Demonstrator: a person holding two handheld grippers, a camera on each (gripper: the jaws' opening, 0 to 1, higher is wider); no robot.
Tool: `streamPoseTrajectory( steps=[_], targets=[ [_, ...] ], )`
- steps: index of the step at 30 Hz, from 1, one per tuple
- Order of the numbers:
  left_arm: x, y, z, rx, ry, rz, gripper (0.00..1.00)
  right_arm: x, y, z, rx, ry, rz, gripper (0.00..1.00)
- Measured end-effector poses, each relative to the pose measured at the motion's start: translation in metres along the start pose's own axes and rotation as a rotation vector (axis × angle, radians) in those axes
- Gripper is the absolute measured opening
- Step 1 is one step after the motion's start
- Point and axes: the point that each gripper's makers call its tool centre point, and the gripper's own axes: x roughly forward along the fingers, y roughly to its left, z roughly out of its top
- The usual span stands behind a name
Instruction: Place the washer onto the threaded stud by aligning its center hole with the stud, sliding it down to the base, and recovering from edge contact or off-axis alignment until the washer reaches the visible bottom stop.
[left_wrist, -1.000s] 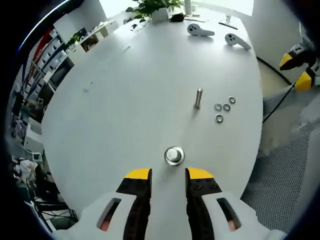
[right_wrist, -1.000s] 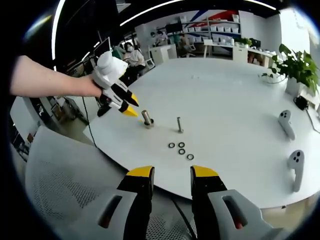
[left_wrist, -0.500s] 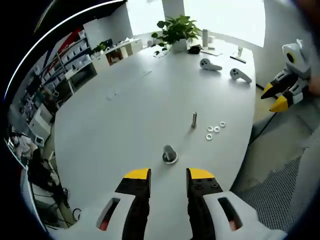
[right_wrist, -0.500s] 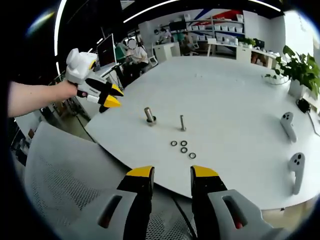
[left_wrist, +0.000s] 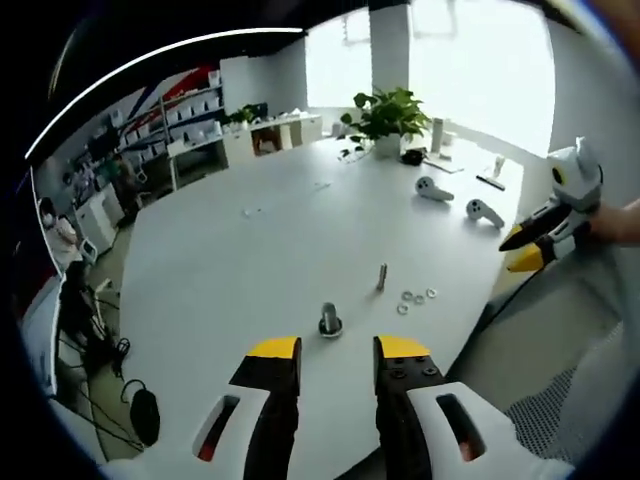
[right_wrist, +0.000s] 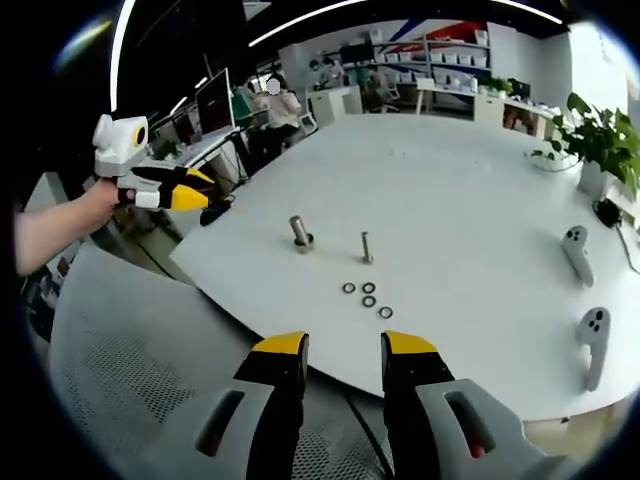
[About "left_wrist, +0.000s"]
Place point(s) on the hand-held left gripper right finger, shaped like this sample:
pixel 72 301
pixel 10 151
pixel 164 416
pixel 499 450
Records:
pixel 405 375

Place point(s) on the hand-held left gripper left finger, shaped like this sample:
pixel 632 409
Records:
pixel 275 380

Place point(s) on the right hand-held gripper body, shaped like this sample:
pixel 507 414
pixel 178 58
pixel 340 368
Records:
pixel 580 180

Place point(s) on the small metal washer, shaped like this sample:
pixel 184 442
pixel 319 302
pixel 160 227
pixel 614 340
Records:
pixel 419 299
pixel 403 309
pixel 431 291
pixel 407 297

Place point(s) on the thick threaded metal stud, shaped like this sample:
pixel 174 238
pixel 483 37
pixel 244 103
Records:
pixel 330 320

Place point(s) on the thin threaded metal stud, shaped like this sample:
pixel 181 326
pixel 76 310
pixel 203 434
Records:
pixel 382 276

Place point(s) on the white handheld controller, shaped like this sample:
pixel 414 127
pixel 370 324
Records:
pixel 482 211
pixel 434 190

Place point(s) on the dark flat device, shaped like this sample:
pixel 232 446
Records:
pixel 492 182

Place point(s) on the grey mesh office chair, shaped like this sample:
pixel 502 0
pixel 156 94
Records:
pixel 560 350

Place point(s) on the white cylinder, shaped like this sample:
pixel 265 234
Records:
pixel 437 136

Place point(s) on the black oval pad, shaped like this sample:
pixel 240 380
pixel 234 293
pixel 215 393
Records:
pixel 146 417

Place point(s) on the small black device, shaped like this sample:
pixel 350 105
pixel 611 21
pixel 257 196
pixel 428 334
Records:
pixel 413 157

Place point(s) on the potted green plant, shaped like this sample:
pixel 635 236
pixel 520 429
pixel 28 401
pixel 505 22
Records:
pixel 390 117

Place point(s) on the white box cabinet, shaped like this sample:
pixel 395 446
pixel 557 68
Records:
pixel 97 222

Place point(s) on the low white cabinet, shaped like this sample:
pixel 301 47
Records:
pixel 240 140

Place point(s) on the white side table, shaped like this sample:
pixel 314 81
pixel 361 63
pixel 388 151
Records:
pixel 197 150

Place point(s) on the small green plant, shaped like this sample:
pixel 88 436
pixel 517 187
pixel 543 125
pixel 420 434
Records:
pixel 245 115

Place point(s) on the shelf with white bins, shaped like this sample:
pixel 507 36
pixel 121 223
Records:
pixel 175 112

